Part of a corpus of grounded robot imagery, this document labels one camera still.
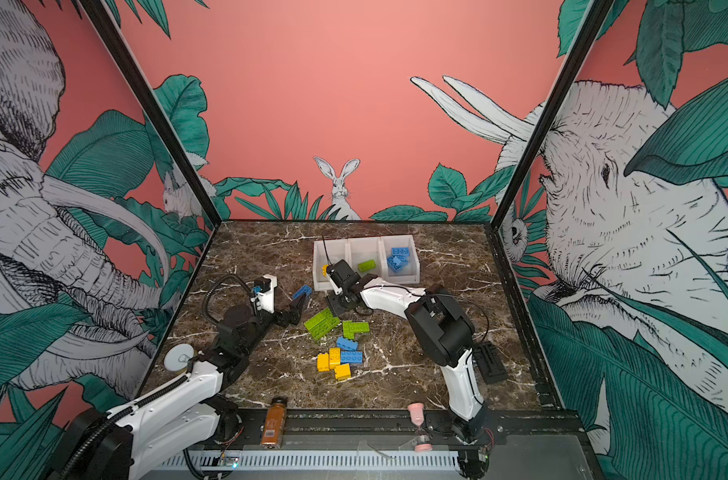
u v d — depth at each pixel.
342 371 0.82
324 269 1.01
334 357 0.84
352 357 0.85
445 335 0.51
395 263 1.04
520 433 0.75
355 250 1.04
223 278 1.04
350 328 0.90
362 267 1.07
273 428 0.71
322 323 0.91
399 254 1.07
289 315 0.74
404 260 1.06
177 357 0.80
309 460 0.70
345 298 0.70
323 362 0.84
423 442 0.72
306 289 0.98
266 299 0.70
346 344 0.87
